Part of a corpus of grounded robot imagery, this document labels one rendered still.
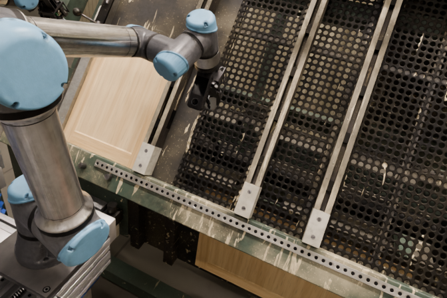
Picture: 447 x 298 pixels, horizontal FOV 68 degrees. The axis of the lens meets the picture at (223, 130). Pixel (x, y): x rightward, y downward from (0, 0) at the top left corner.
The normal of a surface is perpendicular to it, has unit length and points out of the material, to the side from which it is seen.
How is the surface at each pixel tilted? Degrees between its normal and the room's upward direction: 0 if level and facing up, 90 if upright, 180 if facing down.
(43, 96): 83
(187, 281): 0
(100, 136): 52
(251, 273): 90
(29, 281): 0
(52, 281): 0
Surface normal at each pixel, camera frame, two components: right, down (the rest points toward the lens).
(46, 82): 0.81, 0.29
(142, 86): -0.24, -0.18
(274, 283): -0.40, 0.43
